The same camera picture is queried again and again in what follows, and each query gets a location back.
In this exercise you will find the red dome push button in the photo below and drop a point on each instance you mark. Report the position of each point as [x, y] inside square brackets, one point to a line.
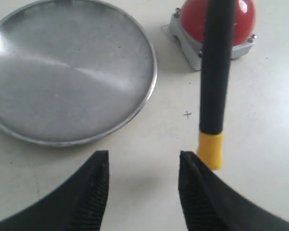
[187, 26]

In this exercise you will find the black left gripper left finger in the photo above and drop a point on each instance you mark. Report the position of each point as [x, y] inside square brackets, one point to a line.
[76, 205]

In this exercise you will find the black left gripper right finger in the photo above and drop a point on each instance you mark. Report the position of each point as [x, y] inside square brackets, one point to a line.
[209, 204]

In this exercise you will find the round metal plate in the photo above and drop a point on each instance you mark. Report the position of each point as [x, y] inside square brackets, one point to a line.
[72, 71]

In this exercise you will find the yellow black claw hammer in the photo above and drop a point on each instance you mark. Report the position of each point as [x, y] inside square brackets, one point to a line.
[216, 52]

